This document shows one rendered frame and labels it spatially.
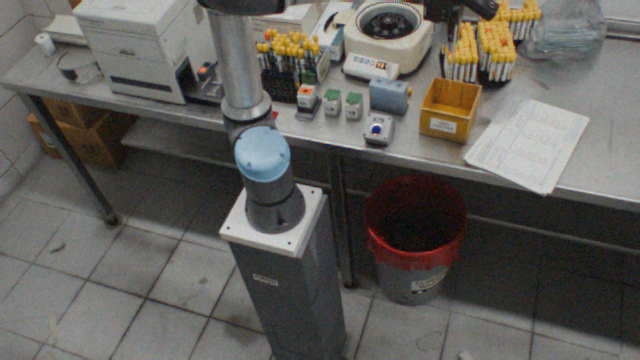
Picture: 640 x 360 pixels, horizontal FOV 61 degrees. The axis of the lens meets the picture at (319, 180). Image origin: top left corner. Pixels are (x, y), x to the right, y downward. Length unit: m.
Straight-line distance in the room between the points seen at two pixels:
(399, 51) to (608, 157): 0.63
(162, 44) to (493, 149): 0.94
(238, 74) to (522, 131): 0.78
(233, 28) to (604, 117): 1.04
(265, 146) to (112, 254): 1.53
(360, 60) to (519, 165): 0.57
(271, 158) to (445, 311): 1.24
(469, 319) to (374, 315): 0.36
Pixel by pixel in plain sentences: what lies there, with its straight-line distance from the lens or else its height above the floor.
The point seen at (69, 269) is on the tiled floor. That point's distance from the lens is 2.66.
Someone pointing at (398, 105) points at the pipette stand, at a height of 0.92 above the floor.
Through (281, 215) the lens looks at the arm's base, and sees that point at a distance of 1.28.
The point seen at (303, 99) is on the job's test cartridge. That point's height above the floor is 0.94.
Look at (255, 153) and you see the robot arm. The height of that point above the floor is 1.13.
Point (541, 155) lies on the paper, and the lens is 1.51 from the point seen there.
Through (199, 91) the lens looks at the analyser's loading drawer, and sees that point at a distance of 1.72.
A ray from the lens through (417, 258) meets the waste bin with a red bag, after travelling 1.83.
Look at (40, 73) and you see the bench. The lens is 2.12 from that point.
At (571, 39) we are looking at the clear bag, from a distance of 1.81.
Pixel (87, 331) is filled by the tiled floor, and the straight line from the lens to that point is 2.46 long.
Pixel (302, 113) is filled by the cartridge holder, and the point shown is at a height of 0.89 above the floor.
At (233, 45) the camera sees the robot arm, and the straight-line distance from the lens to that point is 1.14.
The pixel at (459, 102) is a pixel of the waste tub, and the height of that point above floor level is 0.90.
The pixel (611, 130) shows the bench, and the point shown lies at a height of 0.87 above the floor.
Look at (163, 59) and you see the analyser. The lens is 1.65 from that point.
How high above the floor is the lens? 1.97
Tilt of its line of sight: 50 degrees down
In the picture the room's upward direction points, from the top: 9 degrees counter-clockwise
